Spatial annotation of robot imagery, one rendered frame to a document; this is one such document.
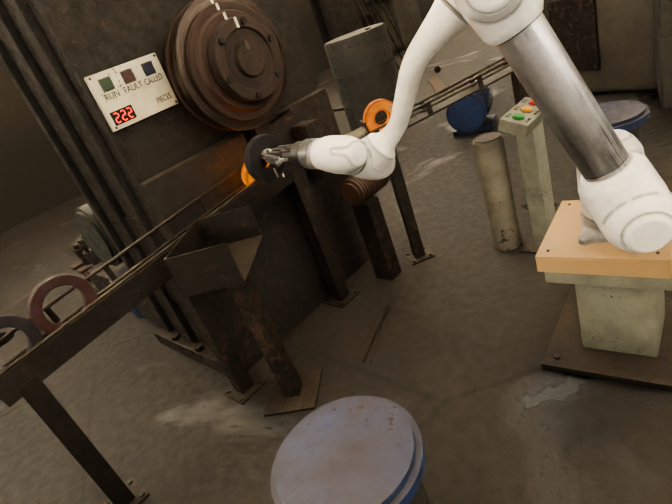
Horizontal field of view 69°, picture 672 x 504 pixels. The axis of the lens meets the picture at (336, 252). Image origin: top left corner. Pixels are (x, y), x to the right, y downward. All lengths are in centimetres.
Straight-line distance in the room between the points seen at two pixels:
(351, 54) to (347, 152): 324
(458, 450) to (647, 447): 47
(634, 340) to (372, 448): 93
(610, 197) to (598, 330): 58
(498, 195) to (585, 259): 80
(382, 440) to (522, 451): 57
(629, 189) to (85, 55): 158
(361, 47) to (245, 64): 279
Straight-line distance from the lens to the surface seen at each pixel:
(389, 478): 98
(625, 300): 160
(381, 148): 145
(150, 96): 187
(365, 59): 455
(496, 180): 215
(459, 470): 150
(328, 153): 136
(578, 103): 115
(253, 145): 161
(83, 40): 185
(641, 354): 172
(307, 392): 187
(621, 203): 123
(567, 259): 147
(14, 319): 164
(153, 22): 196
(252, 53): 185
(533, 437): 154
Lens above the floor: 120
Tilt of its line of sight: 26 degrees down
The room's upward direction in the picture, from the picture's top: 21 degrees counter-clockwise
